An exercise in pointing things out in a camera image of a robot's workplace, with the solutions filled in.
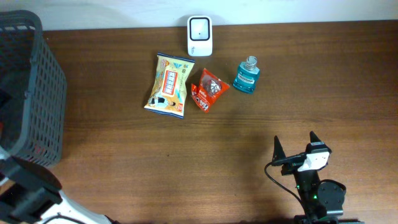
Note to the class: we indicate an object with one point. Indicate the grey plastic basket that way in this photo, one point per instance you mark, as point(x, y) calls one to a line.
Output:
point(33, 91)

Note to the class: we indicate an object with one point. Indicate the red snack packet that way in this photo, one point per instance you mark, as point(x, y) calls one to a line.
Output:
point(209, 89)

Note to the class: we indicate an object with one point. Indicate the blue mouthwash bottle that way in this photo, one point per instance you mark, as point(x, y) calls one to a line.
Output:
point(247, 75)

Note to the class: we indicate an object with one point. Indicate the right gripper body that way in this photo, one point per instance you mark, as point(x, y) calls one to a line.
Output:
point(291, 163)

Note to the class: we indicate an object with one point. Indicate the white barcode scanner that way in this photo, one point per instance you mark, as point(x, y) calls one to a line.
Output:
point(199, 36)

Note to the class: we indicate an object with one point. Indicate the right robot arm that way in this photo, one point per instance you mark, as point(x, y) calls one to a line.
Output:
point(322, 200)

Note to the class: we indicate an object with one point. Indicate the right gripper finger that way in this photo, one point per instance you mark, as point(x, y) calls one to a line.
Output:
point(314, 139)
point(278, 153)

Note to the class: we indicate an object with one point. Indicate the yellow snack bag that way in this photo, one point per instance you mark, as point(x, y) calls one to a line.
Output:
point(169, 92)

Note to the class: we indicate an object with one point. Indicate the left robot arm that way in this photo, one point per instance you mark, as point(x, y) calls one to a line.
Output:
point(35, 195)

